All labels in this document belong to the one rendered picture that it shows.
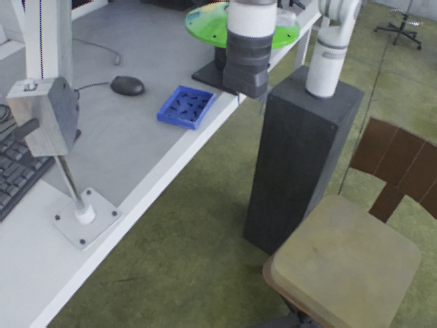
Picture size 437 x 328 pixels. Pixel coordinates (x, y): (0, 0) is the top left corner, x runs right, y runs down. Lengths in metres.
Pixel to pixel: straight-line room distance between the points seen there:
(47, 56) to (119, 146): 0.32
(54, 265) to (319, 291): 0.62
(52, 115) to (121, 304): 1.19
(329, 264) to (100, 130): 0.68
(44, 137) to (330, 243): 0.77
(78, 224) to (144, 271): 0.98
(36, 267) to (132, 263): 1.03
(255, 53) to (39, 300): 0.51
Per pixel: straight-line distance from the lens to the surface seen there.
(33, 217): 0.66
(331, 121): 0.95
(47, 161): 0.73
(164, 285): 1.52
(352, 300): 0.90
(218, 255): 1.58
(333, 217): 1.01
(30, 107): 0.43
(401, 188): 1.07
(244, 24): 0.50
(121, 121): 0.79
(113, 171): 0.68
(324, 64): 0.97
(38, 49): 0.47
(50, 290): 0.57
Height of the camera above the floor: 1.40
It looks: 47 degrees down
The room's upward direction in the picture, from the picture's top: 3 degrees clockwise
